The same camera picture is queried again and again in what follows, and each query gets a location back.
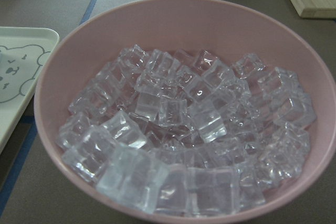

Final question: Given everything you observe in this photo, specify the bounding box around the pink bowl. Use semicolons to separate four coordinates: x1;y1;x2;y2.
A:
34;0;335;223

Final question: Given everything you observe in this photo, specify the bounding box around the clear ice cubes pile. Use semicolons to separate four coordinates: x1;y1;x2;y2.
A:
56;45;316;217

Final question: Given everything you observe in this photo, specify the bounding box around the cream bear tray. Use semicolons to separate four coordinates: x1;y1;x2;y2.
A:
1;27;59;150

